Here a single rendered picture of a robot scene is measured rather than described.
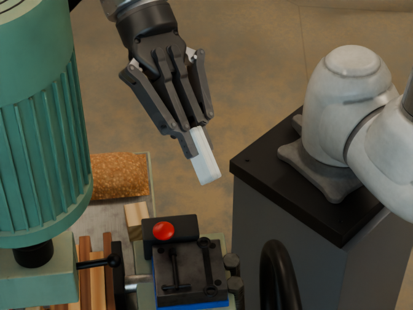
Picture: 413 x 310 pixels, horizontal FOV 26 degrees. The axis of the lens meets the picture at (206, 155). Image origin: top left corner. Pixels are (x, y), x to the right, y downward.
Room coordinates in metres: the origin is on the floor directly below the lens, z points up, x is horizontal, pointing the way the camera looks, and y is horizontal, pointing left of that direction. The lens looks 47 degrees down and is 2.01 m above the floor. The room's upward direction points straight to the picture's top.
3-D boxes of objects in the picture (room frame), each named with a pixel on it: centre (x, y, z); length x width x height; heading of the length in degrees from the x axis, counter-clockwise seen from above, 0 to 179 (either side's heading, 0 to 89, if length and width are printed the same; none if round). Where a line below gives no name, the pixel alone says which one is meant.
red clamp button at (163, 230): (0.76, 0.06, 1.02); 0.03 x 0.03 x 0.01
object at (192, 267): (0.73, 0.03, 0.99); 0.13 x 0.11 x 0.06; 7
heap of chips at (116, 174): (0.96, 0.17, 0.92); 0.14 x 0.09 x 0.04; 97
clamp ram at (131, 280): (0.72, 0.09, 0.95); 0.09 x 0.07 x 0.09; 7
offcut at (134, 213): (0.86, 0.11, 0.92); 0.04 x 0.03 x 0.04; 13
